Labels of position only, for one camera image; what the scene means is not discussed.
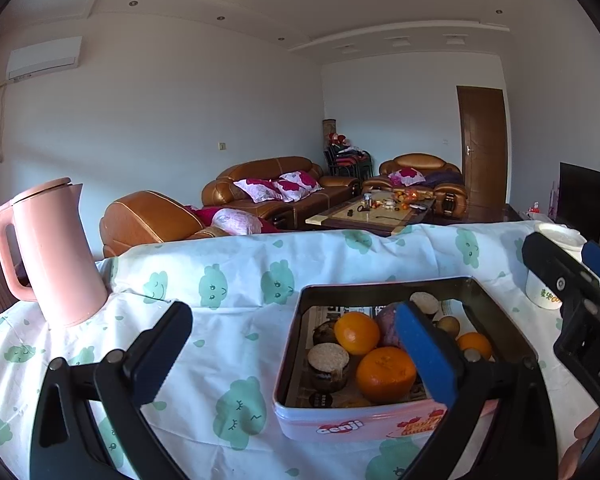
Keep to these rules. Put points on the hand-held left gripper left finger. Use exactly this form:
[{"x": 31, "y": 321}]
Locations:
[{"x": 152, "y": 375}]

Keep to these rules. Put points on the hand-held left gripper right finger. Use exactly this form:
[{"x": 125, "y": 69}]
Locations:
[{"x": 430, "y": 360}]

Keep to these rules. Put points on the brown kiwi fruit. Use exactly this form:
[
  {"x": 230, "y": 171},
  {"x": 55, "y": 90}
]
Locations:
[{"x": 450, "y": 326}]

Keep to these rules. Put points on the orange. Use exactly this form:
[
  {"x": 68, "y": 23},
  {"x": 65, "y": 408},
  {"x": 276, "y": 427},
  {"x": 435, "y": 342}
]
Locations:
[
  {"x": 475, "y": 346},
  {"x": 385, "y": 375},
  {"x": 356, "y": 332}
]

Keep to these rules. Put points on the dark round passion fruit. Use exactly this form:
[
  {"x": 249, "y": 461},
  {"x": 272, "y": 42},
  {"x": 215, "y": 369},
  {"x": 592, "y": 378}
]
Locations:
[{"x": 387, "y": 327}]

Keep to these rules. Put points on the pink metal tin box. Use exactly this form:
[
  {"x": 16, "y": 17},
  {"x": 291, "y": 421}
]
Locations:
[{"x": 330, "y": 425}]

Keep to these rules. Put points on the person's right hand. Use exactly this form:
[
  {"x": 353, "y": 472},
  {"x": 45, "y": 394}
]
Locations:
[{"x": 586, "y": 430}]

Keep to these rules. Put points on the white cartoon print cup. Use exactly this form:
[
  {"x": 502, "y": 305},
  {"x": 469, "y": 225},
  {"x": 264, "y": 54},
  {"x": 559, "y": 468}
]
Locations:
[{"x": 542, "y": 290}]

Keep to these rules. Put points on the black flat television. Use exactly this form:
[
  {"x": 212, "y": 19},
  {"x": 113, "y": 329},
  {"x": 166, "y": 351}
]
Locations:
[{"x": 582, "y": 200}]

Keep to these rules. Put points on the printed paper liner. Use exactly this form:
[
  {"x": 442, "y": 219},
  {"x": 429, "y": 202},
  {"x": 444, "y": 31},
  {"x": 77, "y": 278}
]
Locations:
[{"x": 322, "y": 317}]

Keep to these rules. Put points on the brown wooden door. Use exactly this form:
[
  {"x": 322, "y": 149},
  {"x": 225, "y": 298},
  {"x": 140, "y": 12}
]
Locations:
[{"x": 481, "y": 150}]

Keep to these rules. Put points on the purple cloth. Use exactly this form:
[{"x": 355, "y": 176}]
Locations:
[{"x": 445, "y": 178}]

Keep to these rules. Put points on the pink electric kettle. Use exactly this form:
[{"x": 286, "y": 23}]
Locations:
[{"x": 55, "y": 260}]

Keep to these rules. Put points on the wooden coffee table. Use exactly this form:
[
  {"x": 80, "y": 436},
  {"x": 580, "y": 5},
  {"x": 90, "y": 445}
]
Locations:
[{"x": 375, "y": 219}]

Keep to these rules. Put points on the heap of small oranges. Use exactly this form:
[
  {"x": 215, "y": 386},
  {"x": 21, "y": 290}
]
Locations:
[{"x": 405, "y": 200}]

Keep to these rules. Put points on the brown leather armchair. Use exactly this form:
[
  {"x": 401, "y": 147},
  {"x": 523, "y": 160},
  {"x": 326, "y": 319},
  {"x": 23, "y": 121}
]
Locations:
[
  {"x": 420, "y": 160},
  {"x": 140, "y": 215}
]

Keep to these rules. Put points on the cloud print tablecloth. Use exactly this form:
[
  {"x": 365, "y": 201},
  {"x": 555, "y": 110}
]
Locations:
[{"x": 280, "y": 270}]

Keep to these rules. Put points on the magenta blanket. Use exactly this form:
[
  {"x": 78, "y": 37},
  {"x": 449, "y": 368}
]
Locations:
[{"x": 202, "y": 216}]

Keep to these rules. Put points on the floral magenta pillow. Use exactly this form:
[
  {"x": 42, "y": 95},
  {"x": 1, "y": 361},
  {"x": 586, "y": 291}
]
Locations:
[
  {"x": 300, "y": 184},
  {"x": 406, "y": 176},
  {"x": 257, "y": 191}
]

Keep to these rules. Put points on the pale pink pillow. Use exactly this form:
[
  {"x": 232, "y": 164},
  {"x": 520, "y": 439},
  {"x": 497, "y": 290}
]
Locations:
[{"x": 236, "y": 222}]

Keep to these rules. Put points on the stacked black chairs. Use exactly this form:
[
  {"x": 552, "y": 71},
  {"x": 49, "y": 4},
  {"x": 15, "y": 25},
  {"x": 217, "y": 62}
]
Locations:
[{"x": 347, "y": 162}]

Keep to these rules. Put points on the brown leather three-seat sofa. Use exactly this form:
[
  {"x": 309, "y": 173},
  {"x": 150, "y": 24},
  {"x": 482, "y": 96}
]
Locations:
[{"x": 265, "y": 167}]

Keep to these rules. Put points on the red plush toy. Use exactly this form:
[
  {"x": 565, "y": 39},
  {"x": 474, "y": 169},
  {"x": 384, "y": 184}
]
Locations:
[{"x": 337, "y": 138}]

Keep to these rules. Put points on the tall patterned roll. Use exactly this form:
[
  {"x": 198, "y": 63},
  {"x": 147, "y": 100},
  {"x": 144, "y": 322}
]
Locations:
[{"x": 329, "y": 132}]

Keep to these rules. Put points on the white air conditioner pipe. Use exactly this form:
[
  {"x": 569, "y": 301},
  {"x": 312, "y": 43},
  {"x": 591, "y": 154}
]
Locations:
[{"x": 2, "y": 120}]

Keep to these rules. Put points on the white air conditioner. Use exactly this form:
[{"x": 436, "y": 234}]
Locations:
[{"x": 43, "y": 57}]

